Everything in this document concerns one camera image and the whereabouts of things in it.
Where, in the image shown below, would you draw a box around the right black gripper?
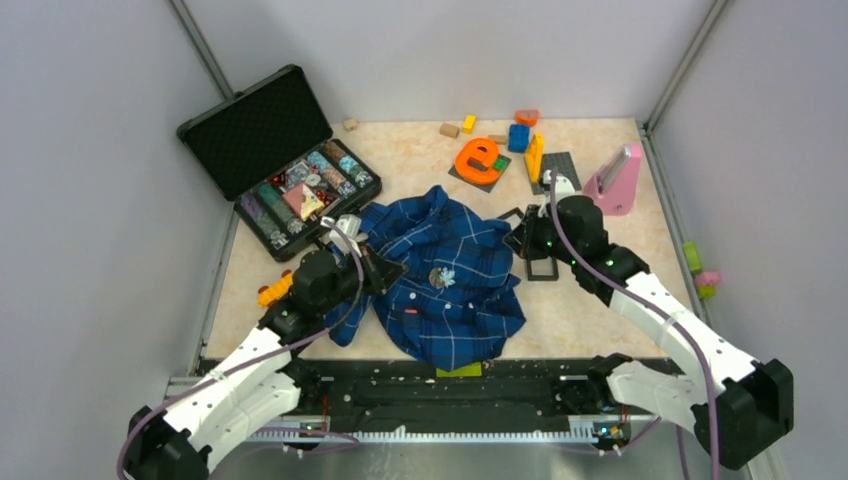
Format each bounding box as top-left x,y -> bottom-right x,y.
503,204 -> 580,266

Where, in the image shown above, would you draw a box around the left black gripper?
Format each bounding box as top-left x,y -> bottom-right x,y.
317,241 -> 408,314

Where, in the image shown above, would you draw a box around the silver flower brooch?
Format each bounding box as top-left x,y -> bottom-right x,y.
428,267 -> 456,289

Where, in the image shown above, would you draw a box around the black square frame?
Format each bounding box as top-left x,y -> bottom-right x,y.
524,258 -> 559,282
498,208 -> 524,228

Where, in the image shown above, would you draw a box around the blue plaid shirt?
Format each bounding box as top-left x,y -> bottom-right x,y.
324,186 -> 526,370

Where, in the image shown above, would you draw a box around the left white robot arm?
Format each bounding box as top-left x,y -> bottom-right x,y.
116,246 -> 408,479

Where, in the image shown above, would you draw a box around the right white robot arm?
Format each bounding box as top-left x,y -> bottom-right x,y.
504,195 -> 795,470

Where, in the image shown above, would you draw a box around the green lego brick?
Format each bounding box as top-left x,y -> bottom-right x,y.
492,156 -> 510,172

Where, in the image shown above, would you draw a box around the dark small baseplate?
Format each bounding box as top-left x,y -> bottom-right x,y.
448,157 -> 512,193

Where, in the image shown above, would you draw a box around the grey lego baseplate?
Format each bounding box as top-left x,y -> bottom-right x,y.
530,152 -> 582,195

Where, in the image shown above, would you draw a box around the yellow toy piece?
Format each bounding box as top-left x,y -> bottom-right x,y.
524,133 -> 544,184

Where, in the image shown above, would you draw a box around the orange letter e toy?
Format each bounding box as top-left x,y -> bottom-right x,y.
454,137 -> 500,186

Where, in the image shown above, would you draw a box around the blue lego brick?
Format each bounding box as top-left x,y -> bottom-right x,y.
507,123 -> 531,153

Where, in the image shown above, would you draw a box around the pink wedge stand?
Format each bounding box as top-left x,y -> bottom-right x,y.
582,143 -> 644,216

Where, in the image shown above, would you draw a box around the orange cup toy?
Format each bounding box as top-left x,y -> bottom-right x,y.
514,109 -> 540,127

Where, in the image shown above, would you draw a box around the orange toy car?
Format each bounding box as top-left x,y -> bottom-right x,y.
257,270 -> 293,308

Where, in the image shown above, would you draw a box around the small yellow block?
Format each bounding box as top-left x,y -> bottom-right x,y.
462,115 -> 476,134

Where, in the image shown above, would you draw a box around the wooden block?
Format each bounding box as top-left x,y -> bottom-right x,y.
439,123 -> 461,139

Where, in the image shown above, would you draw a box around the lime green brick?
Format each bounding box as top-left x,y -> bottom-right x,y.
436,362 -> 483,378

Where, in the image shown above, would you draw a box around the black poker chip case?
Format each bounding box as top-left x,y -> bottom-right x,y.
176,64 -> 382,262

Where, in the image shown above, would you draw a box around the green pink toy outside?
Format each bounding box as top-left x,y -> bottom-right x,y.
682,242 -> 721,300

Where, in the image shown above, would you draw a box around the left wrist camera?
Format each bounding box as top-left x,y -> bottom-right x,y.
320,214 -> 362,257

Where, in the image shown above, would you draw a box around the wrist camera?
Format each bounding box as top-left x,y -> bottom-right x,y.
540,170 -> 578,216
320,214 -> 362,257

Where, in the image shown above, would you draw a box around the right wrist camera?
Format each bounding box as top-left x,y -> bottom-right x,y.
540,170 -> 578,216

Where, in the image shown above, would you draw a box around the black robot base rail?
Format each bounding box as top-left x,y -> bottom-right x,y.
165,357 -> 670,445

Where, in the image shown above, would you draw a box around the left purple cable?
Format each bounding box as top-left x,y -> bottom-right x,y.
116,225 -> 367,480

